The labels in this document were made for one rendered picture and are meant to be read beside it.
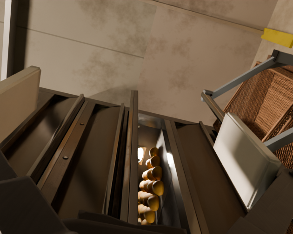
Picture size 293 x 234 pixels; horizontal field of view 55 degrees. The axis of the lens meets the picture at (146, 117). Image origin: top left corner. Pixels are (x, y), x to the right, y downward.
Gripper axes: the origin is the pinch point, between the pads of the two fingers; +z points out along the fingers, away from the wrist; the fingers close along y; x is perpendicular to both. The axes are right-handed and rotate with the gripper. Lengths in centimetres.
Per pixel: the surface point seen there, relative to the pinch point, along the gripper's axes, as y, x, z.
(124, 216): 7, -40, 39
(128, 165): 7, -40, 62
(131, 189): 8, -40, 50
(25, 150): -32, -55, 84
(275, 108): 90, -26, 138
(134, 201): 9, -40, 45
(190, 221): 32, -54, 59
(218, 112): 32, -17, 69
